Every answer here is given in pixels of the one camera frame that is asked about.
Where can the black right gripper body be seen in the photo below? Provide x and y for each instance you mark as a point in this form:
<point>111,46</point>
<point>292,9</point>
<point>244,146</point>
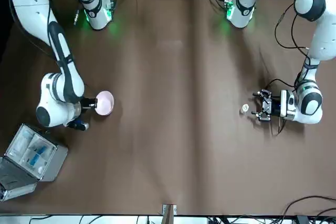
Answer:
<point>88,102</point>

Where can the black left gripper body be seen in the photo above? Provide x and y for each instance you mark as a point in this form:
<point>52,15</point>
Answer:
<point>275,108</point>

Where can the pink bowl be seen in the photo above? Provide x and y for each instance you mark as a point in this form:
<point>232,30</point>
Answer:
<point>105,103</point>

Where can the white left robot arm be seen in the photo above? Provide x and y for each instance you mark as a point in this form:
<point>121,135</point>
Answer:
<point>309,103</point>

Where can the blue white medicine packet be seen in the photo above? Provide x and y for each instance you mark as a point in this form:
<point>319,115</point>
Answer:
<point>42,150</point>
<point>34,160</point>

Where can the silver aluminium case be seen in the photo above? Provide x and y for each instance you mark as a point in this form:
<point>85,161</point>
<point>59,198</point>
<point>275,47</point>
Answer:
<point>55,161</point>

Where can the clear plastic pack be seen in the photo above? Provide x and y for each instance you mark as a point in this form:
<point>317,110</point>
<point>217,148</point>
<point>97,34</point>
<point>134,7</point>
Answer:
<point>21,142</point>

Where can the white round container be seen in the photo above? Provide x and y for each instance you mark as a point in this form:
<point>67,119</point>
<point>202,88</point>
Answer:
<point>41,170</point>

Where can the aluminium profile post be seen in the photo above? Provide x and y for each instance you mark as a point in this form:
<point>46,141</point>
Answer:
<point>168,213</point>

